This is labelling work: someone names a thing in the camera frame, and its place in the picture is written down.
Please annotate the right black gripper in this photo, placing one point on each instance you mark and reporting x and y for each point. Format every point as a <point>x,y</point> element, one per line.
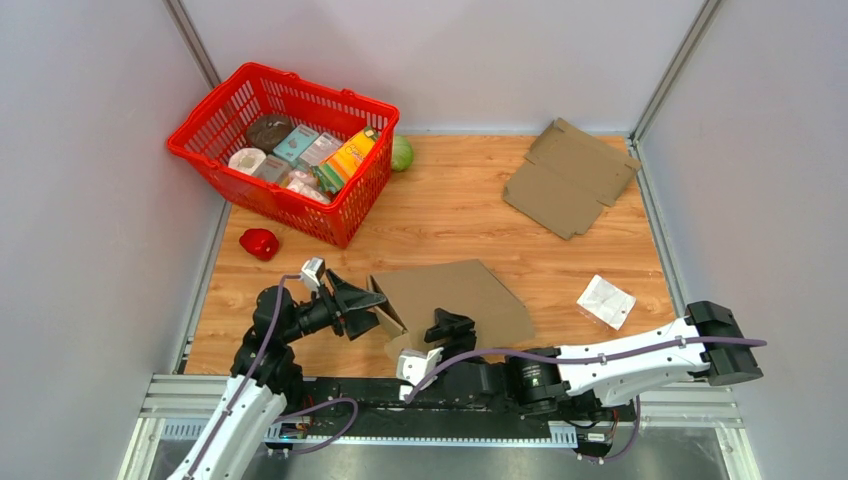
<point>461,328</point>

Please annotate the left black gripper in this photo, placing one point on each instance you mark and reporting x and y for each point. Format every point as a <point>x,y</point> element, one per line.
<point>353,299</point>

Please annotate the large brown cardboard box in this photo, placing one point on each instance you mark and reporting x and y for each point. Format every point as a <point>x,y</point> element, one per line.
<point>466,288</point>

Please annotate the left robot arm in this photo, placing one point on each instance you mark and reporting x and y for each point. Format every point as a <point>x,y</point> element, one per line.
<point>264,378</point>

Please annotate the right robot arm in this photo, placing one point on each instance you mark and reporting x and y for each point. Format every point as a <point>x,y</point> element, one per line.
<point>706,342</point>

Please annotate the grey small box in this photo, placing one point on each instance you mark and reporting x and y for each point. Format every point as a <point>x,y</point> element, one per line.
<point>318,151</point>

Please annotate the grey pink box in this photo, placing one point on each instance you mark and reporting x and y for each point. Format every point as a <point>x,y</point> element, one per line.
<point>272,169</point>

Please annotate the teal small box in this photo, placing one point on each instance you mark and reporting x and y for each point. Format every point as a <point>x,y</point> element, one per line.
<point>295,143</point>

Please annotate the red bell pepper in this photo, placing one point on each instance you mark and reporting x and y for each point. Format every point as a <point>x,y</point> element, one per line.
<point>260,243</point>

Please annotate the green carton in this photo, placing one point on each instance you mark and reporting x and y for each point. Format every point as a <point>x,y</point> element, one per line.
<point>328,179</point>

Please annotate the pink white packet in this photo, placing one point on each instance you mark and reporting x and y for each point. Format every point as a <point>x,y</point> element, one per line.
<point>305,185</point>

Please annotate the clear plastic packet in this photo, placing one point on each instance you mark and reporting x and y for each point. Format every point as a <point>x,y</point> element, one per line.
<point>606,303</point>

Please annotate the yellow orange juice carton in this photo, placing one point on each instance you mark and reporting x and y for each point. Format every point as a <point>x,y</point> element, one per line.
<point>345,161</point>

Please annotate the green cabbage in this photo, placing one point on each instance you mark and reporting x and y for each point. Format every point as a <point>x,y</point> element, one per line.
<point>402,155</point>

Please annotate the red plastic shopping basket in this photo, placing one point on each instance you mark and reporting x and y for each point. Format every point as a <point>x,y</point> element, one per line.
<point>217,128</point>

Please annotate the white round roll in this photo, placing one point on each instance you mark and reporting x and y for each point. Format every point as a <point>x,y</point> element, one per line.
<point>247,160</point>

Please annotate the small flat cardboard sheet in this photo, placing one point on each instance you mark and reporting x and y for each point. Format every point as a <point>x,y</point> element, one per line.
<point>568,178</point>

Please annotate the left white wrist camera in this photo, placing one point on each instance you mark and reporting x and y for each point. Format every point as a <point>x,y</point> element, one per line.
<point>312,272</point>

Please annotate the aluminium frame post left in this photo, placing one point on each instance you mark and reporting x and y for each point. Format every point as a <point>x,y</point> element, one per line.
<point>192,39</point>

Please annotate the aluminium frame post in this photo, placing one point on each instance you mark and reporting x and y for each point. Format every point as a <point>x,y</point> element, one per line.
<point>692,38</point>
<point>192,39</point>

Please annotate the aluminium frame post right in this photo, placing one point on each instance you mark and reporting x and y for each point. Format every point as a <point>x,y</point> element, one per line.
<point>692,38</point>

